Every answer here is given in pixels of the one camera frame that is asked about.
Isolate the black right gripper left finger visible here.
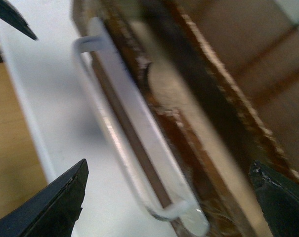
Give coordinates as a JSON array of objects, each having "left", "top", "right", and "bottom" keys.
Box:
[{"left": 0, "top": 159, "right": 88, "bottom": 237}]

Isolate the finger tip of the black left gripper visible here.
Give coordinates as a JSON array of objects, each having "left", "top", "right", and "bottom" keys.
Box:
[{"left": 0, "top": 0, "right": 38, "bottom": 40}]

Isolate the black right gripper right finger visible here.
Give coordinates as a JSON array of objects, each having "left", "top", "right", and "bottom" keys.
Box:
[{"left": 249, "top": 160, "right": 299, "bottom": 237}]

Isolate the white drawer handle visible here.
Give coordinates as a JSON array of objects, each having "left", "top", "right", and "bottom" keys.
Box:
[{"left": 73, "top": 17, "right": 210, "bottom": 237}]

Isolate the wooden drawer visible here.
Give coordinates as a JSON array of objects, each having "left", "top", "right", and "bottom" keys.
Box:
[{"left": 73, "top": 0, "right": 271, "bottom": 237}]

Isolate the dark wooden drawer cabinet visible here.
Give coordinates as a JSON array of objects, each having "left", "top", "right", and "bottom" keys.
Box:
[{"left": 143, "top": 0, "right": 299, "bottom": 237}]

